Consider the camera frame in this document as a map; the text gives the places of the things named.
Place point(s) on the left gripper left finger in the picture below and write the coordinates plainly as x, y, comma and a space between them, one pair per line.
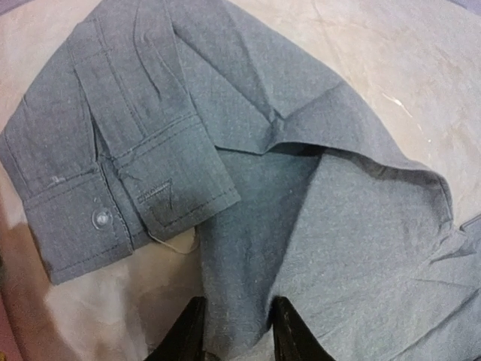
184, 340

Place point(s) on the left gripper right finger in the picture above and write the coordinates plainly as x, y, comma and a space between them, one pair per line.
293, 340

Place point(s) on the grey blue button shirt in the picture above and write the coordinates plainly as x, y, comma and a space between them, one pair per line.
155, 117

